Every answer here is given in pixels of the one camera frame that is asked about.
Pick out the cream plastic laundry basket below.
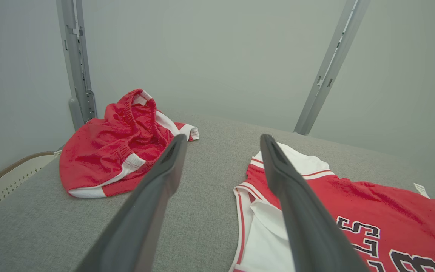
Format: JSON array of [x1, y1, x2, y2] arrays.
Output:
[[0, 151, 62, 222]]

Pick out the grey partition post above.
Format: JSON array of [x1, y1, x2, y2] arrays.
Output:
[[293, 0, 371, 136]]

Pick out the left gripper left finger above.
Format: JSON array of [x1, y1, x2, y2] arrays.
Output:
[[74, 134, 188, 272]]

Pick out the red white sports shorts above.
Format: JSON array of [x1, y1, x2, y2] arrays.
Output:
[[59, 89, 200, 199]]

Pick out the grey partition leg with caster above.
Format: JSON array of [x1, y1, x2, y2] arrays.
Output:
[[56, 0, 98, 131]]

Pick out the red white basketball jersey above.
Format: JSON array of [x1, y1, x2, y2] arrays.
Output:
[[228, 142, 435, 272]]

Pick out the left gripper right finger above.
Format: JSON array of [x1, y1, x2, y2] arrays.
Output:
[[259, 134, 370, 272]]

